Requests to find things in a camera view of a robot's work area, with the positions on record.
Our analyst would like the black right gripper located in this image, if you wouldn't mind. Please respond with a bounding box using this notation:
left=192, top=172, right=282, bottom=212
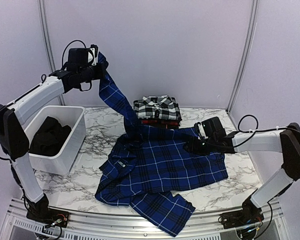
left=182, top=136, right=217, bottom=156

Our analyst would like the blue plaid long sleeve shirt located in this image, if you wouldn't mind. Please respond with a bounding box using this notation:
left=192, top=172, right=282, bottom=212
left=94, top=51, right=229, bottom=237

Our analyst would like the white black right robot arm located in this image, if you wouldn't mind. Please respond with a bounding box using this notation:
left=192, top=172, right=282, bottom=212
left=184, top=119, right=300, bottom=229

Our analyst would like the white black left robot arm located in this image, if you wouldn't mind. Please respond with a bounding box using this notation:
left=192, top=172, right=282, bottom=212
left=0, top=62, right=109, bottom=223

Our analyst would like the red black folded shirt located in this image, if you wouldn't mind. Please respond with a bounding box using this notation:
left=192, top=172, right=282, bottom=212
left=136, top=105, right=182, bottom=129

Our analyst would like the black white checked folded shirt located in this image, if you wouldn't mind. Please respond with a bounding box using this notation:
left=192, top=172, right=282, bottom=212
left=133, top=95, right=182, bottom=121

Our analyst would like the white plastic bin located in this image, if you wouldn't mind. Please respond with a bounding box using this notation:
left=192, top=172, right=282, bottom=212
left=25, top=105, right=87, bottom=175

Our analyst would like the black garment in bin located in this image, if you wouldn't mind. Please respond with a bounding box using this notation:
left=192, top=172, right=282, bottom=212
left=29, top=116, right=72, bottom=157

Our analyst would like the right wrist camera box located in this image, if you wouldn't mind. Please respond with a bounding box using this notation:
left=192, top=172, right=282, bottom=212
left=194, top=116, right=227, bottom=141

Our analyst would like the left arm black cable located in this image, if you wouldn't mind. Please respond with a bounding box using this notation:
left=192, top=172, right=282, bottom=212
left=61, top=39, right=91, bottom=73

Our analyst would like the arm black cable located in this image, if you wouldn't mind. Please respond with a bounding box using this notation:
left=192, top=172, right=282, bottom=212
left=61, top=39, right=91, bottom=73
left=237, top=114, right=261, bottom=133

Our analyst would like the left aluminium wall post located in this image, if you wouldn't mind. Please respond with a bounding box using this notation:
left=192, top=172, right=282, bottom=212
left=37, top=0, right=66, bottom=106

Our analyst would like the aluminium wall post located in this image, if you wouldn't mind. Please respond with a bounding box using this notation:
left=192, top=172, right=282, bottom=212
left=37, top=0, right=66, bottom=106
left=226, top=0, right=260, bottom=114

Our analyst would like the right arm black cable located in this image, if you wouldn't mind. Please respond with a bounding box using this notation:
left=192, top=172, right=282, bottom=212
left=237, top=114, right=261, bottom=133

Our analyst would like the right aluminium wall post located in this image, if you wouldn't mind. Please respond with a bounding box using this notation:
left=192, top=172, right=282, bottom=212
left=226, top=0, right=260, bottom=114

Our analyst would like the aluminium front rail frame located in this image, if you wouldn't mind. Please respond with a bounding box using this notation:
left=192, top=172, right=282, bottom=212
left=0, top=198, right=292, bottom=240

